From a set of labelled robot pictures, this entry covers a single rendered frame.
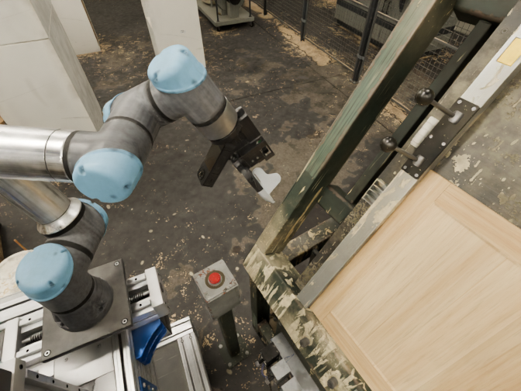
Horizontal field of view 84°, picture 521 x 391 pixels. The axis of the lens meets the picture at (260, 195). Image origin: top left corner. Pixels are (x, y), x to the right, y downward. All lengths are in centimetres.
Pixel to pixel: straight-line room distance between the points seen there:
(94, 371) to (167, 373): 75
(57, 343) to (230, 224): 156
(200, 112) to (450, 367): 80
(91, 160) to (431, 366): 86
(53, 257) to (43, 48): 204
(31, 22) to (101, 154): 226
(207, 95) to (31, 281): 57
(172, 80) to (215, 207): 201
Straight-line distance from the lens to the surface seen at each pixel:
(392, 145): 73
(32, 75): 278
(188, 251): 222
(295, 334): 108
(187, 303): 205
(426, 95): 73
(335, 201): 100
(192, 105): 48
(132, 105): 50
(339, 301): 97
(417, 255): 86
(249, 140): 58
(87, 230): 88
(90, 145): 45
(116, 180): 41
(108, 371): 102
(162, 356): 176
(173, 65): 46
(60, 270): 81
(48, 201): 83
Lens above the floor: 186
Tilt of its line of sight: 49 degrees down
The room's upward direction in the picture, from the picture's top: straight up
